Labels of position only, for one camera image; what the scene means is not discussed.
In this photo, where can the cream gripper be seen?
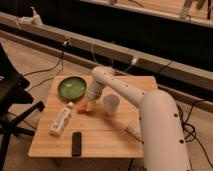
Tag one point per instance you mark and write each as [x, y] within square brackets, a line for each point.
[90, 105]

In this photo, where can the orange pepper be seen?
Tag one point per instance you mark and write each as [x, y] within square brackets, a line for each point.
[81, 109]

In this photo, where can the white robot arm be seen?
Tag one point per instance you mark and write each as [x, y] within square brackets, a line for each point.
[162, 134]

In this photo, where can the green ceramic bowl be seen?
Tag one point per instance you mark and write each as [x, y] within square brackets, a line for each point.
[72, 88]

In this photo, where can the light wooden table board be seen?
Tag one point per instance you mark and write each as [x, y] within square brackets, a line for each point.
[102, 136]

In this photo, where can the black rectangular block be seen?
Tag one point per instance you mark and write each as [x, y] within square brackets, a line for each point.
[76, 144]

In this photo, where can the white tube with cap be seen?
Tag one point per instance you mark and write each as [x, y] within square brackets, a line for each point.
[60, 122]

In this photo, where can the beige sponge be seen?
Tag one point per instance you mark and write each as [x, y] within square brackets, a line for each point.
[133, 129]

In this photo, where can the white power strip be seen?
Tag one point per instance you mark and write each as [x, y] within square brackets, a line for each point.
[34, 20]

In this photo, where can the white wall plug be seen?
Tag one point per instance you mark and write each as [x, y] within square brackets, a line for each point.
[134, 61]

